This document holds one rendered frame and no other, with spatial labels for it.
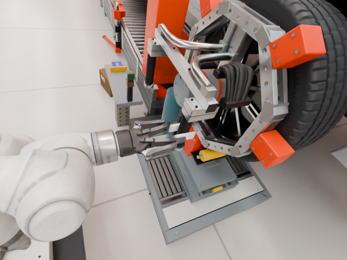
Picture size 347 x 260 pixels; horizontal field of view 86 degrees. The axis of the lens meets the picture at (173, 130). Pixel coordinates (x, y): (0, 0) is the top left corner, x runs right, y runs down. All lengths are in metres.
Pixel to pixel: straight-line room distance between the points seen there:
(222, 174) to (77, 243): 0.88
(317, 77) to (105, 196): 1.24
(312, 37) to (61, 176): 0.58
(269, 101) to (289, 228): 1.24
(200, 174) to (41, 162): 1.01
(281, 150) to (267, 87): 0.19
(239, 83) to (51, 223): 0.48
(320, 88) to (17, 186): 0.69
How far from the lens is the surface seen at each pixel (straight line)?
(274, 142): 0.64
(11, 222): 0.90
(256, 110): 0.77
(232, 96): 0.52
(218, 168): 1.32
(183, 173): 1.28
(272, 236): 1.60
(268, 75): 0.59
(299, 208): 1.84
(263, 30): 0.62
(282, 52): 0.57
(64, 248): 1.01
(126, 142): 0.50
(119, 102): 1.21
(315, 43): 0.58
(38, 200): 0.33
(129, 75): 1.08
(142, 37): 2.46
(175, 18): 1.09
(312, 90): 0.63
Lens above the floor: 1.27
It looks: 48 degrees down
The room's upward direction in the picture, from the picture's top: 17 degrees clockwise
